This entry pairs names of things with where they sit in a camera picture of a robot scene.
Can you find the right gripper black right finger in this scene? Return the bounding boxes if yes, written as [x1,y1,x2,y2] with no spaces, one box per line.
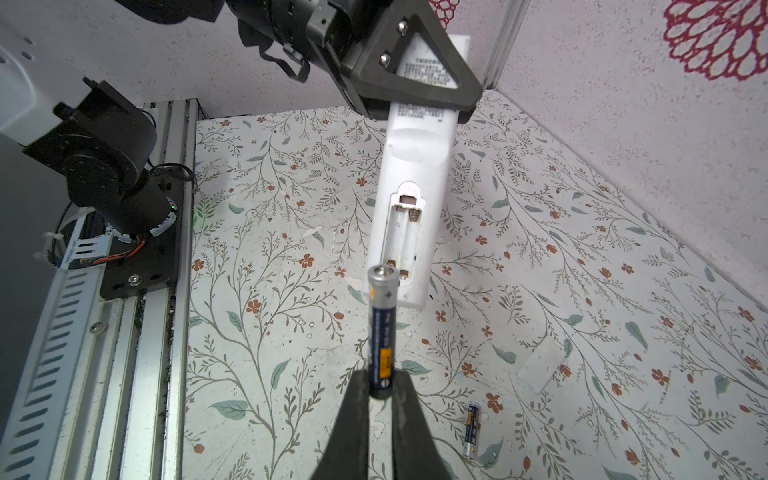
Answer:
[391,370,451,480]

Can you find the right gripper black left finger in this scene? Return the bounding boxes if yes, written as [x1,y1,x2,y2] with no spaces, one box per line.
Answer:
[311,370,370,480]

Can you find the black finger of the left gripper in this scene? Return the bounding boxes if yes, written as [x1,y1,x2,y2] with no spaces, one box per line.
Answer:
[338,1,483,123]

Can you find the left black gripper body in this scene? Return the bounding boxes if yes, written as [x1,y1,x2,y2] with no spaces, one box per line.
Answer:
[120,1,384,81]

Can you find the white remote control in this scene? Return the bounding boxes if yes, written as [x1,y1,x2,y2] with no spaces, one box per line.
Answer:
[364,34,472,310]

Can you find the black AAA battery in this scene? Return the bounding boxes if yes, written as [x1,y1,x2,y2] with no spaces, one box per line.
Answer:
[368,264,399,400]

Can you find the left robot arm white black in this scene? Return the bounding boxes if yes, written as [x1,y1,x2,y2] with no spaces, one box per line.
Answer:
[1,1,482,238]

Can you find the white battery compartment cover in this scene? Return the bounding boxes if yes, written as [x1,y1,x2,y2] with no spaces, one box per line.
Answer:
[518,341,566,394]

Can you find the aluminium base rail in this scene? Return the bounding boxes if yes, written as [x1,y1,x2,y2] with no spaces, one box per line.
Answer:
[0,98,202,480]

